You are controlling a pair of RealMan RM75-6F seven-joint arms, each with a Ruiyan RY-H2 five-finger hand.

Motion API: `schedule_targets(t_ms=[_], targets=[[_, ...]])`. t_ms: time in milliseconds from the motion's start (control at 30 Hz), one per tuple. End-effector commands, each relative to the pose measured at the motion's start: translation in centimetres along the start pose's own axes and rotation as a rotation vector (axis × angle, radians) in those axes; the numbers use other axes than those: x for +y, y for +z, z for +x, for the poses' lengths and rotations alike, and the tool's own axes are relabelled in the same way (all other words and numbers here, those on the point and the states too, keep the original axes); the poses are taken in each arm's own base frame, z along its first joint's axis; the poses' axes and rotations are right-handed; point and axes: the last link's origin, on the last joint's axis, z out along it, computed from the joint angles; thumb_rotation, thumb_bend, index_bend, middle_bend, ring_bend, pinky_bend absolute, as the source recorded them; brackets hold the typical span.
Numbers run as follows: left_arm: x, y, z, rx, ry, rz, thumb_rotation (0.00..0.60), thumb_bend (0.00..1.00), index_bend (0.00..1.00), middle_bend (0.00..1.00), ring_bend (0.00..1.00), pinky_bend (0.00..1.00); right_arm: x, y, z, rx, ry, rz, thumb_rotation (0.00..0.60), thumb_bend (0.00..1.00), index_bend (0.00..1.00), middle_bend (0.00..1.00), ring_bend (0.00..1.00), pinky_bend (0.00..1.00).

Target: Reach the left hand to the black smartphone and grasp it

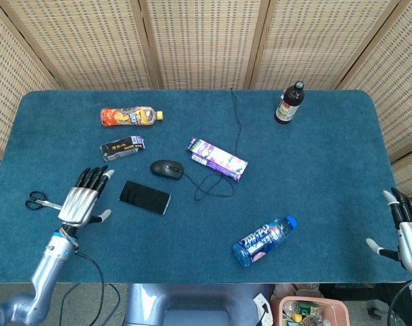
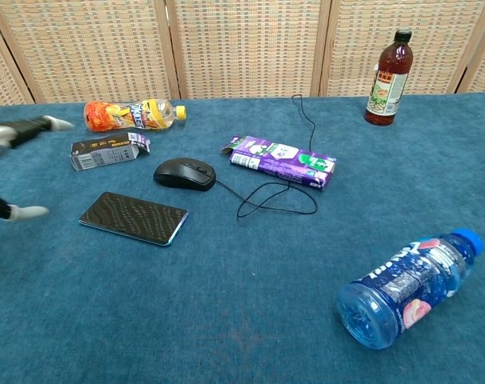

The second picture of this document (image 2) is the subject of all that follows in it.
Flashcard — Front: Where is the orange drink bottle yellow cap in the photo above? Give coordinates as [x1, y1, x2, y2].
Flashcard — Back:
[83, 98, 187, 133]

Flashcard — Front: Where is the black smartphone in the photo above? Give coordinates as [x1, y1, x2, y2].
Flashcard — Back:
[78, 191, 190, 247]

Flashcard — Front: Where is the blue table cloth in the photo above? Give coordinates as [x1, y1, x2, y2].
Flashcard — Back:
[0, 92, 485, 384]

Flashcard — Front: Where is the woven rattan folding screen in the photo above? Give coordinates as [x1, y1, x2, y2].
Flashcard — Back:
[0, 0, 485, 106]

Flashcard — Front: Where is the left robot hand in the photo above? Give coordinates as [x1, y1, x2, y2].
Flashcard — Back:
[0, 114, 76, 222]

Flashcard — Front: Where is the blue drink bottle blue cap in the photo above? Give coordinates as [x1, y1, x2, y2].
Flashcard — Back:
[335, 227, 485, 350]

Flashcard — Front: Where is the black mouse cable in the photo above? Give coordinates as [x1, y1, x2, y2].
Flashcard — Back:
[214, 94, 319, 219]

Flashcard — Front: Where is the brown tea bottle black cap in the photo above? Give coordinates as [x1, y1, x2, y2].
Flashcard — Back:
[364, 30, 415, 127]

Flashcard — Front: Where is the black computer mouse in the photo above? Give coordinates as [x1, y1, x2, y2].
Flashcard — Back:
[153, 157, 218, 192]

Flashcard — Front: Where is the purple toothpaste box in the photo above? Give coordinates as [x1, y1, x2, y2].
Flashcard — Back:
[220, 135, 339, 191]

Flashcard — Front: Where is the black grey small carton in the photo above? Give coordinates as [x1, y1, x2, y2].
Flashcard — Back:
[69, 132, 152, 172]

